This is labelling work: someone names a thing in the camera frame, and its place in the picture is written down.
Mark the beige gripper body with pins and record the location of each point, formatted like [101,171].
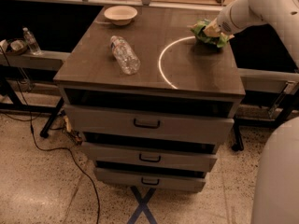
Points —
[224,24]

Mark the green rice chip bag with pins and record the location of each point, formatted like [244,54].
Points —
[198,30]

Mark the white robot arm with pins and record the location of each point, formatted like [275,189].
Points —
[276,196]

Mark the white paper bowl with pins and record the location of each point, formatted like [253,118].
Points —
[120,15]

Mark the clear plastic bottle lying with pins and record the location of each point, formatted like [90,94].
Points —
[125,55]

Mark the grey drawer cabinet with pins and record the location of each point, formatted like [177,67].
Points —
[177,75]

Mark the top grey drawer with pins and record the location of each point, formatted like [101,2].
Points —
[148,124]

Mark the grey drawer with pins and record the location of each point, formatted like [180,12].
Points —
[110,176]
[148,124]
[149,157]

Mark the middle grey drawer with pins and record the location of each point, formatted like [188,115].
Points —
[149,157]

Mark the power strip on floor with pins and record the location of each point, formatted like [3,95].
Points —
[71,133]

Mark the small upright water bottle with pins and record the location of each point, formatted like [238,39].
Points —
[31,41]

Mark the bottom grey drawer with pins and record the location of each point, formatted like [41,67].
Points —
[110,176]

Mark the grey side bench left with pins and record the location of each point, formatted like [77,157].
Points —
[48,61]

